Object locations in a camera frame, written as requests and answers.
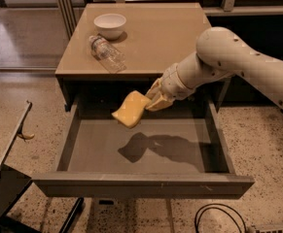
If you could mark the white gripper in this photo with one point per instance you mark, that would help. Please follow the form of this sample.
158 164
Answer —
171 82

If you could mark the yellow sponge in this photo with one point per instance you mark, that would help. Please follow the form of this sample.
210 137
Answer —
132 109

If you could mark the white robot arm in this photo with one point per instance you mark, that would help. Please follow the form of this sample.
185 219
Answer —
219 53

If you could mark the open grey top drawer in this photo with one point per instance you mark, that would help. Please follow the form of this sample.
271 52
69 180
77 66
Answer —
179 152

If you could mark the clear plastic water bottle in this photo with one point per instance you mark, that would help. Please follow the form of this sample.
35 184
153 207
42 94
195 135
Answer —
108 56

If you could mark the brown glass-top cabinet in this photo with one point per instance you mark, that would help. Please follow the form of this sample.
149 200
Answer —
155 37

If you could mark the white ceramic bowl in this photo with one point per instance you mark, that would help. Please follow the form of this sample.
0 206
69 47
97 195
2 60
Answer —
110 26

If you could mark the grey metal bar with hook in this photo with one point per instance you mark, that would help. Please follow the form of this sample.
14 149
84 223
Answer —
18 133

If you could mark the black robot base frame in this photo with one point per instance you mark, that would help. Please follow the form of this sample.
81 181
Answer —
13 184

